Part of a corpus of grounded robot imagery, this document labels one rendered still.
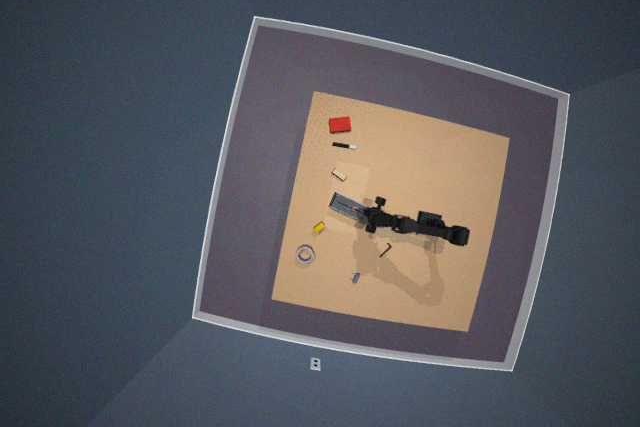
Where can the red rectangular block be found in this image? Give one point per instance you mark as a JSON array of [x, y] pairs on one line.
[[341, 124]]

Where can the grey hollow cylinder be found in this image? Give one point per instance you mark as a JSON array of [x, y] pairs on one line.
[[301, 260]]

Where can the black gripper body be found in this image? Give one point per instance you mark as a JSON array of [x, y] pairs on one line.
[[380, 202]]

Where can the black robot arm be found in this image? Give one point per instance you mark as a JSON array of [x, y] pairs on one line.
[[456, 235]]

